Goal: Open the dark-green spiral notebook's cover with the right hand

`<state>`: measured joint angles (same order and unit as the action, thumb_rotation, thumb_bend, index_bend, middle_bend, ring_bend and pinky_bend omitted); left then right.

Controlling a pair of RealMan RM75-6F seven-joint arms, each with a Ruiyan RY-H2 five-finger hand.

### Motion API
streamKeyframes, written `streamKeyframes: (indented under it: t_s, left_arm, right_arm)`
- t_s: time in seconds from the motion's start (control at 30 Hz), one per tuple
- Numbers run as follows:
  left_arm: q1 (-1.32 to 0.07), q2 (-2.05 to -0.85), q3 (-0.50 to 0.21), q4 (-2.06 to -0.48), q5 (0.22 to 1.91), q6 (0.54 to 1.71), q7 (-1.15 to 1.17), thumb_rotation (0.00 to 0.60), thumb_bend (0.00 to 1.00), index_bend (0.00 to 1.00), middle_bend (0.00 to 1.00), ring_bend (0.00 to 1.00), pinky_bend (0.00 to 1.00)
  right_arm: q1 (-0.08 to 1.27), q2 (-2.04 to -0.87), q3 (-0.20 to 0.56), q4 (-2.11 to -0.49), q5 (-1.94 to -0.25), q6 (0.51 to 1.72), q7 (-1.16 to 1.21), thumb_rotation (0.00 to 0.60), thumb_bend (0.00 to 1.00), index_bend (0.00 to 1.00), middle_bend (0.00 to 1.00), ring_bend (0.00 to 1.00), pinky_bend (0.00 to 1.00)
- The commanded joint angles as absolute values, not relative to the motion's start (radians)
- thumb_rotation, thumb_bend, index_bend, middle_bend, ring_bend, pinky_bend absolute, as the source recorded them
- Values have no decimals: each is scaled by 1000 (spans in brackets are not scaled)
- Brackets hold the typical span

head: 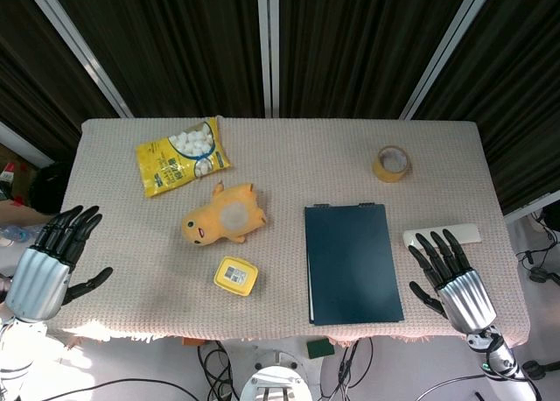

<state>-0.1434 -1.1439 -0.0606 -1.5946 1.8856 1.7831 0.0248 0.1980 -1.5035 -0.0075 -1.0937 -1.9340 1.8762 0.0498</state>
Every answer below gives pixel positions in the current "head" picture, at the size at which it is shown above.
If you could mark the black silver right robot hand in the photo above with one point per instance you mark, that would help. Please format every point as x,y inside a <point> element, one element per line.
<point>464,296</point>

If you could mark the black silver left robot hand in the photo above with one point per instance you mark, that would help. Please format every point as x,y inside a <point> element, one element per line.
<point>37,278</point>

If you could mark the spiral lined notebook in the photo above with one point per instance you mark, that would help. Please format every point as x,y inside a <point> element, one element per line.
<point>350,265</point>

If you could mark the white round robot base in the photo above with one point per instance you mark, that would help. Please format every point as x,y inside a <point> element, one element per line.
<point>275,377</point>

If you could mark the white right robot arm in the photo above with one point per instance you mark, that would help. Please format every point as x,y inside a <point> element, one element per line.
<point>516,383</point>

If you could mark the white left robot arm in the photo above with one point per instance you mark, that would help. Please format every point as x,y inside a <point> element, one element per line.
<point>13,361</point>

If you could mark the clear plastic bottle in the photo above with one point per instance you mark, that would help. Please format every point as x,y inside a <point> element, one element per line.
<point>17,235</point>

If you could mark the black bag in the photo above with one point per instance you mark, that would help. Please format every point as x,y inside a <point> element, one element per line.
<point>46,186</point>

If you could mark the cardboard box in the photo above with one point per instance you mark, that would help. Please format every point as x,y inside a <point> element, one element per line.
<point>19,173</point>

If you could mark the yellow tape roll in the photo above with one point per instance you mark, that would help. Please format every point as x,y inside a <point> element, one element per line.
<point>381,173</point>

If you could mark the green block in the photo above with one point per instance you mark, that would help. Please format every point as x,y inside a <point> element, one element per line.
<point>320,349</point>

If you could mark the yellow bag of cotton balls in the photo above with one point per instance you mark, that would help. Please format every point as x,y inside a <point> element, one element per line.
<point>166,164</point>

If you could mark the yellow plush toy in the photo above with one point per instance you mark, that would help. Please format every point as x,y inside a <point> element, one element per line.
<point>219,226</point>

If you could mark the green tub with yellow lid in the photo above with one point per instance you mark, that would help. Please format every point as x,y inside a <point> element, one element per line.
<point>234,276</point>

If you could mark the beige knitted tablecloth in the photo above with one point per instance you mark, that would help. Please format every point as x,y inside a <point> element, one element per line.
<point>306,164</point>

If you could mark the black ribbed curtain panel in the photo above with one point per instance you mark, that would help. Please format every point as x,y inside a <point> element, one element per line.
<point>175,46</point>
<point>516,90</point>
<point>35,68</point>
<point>359,46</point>

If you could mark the white low partition frame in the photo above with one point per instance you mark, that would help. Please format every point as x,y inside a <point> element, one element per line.
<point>24,142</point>
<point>531,208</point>

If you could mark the white slanted partition frame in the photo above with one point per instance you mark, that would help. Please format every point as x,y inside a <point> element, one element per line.
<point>81,51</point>
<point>446,51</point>

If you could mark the white upright partition frame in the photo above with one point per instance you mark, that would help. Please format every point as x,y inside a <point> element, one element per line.
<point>268,46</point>

